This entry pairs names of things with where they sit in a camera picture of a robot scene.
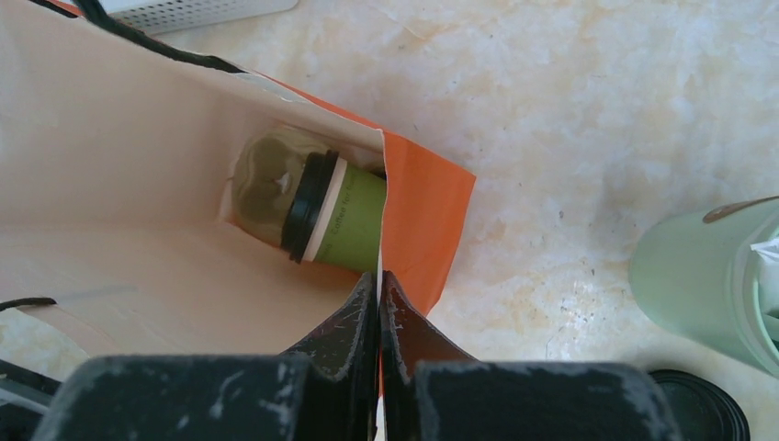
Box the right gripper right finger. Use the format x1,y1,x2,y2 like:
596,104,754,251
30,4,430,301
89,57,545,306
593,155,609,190
379,272,681,440

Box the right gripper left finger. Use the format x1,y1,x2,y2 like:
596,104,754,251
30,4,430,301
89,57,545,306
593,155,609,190
33,273,375,440

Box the green paper coffee cup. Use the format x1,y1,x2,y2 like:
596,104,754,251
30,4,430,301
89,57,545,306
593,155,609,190
302,158,387,273

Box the orange paper bag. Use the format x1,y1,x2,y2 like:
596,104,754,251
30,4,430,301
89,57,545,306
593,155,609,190
1,1,475,356

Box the black lid on table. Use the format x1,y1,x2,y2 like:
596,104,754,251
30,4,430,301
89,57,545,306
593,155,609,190
649,369,751,441

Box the green straw holder cup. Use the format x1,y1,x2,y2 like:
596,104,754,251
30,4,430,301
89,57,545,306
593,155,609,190
629,197,778,376

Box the white wrapped straws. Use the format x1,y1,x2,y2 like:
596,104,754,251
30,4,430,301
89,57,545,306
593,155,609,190
750,237,778,334

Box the white plastic basket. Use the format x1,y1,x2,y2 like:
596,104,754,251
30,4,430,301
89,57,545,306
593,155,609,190
101,0,299,35

